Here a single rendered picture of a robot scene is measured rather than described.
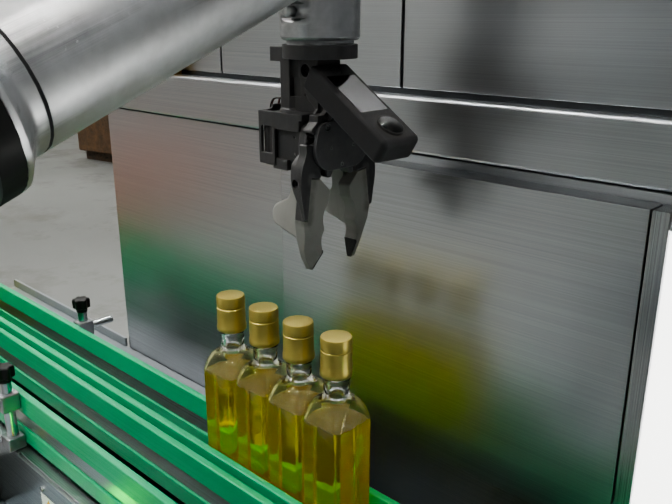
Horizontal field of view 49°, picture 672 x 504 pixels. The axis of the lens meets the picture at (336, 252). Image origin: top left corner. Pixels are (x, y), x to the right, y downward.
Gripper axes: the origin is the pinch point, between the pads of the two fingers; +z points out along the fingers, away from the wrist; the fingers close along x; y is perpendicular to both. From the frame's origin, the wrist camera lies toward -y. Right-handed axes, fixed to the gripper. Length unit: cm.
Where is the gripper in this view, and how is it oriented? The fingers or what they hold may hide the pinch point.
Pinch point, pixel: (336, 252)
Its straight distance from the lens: 73.8
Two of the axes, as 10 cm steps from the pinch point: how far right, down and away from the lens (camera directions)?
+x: -6.9, 2.2, -6.9
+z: 0.0, 9.5, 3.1
